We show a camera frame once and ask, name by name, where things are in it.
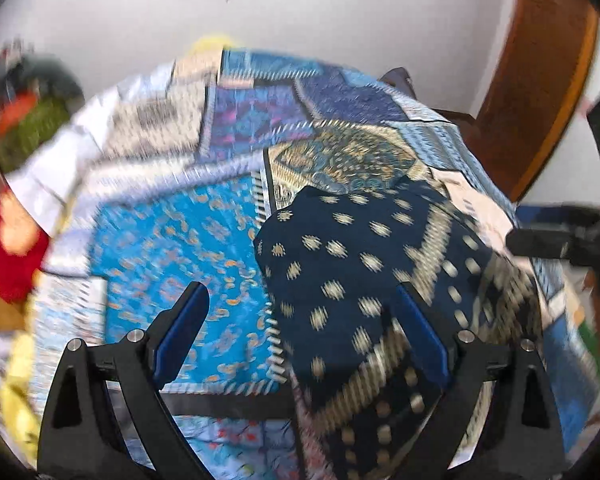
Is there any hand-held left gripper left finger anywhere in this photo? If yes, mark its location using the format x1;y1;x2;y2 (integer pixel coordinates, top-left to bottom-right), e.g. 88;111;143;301
37;281;211;480

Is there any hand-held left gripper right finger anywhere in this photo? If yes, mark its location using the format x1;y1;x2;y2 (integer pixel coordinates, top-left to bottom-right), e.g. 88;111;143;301
395;282;566;480

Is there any navy dotted cloth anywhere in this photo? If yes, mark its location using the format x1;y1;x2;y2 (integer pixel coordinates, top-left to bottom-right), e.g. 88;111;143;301
253;180;546;480

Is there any wooden door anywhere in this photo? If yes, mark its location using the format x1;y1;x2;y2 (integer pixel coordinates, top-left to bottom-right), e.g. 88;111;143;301
472;0;600;202

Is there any blue patchwork bedspread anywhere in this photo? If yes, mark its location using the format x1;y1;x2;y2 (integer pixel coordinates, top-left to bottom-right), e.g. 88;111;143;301
30;47;600;480

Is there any yellow cloth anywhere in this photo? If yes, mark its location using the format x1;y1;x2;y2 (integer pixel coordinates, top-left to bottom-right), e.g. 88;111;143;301
0;329;48;463
186;34;237;57

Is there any red cloth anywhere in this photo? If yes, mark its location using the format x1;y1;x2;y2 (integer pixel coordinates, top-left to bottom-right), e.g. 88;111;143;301
0;194;52;307

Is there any white cloth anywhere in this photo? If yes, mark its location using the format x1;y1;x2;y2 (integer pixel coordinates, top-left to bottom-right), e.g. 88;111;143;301
4;74;182;233

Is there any green cloth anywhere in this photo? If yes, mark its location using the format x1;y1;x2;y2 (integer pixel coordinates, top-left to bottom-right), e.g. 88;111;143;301
0;97;77;172

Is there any orange cloth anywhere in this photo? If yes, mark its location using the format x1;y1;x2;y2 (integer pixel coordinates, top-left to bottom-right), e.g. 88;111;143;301
0;94;47;137

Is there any dark grey cloth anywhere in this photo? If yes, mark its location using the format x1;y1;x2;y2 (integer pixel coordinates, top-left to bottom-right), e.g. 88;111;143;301
0;42;87;112

